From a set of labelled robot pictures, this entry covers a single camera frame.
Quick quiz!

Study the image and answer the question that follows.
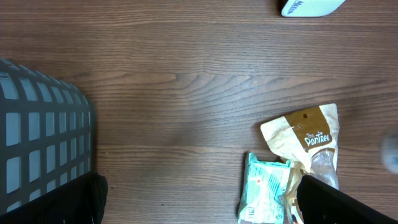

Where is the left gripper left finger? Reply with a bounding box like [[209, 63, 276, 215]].
[[1, 171, 108, 224]]

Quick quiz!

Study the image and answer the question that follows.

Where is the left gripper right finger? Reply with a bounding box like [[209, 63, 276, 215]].
[[297, 175, 397, 224]]

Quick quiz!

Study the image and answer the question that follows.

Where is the teal tissue packet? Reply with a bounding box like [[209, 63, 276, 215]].
[[238, 152, 291, 224]]

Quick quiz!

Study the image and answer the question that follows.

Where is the grey plastic shopping basket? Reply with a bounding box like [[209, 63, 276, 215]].
[[1, 58, 95, 214]]

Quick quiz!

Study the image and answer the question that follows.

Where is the green lid jar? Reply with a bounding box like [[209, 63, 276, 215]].
[[379, 129, 397, 174]]

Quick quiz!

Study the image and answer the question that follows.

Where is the brown PanTree snack bag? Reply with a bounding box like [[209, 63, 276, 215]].
[[261, 103, 340, 223]]

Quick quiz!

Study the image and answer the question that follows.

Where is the white barcode scanner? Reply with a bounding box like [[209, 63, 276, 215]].
[[281, 0, 345, 17]]

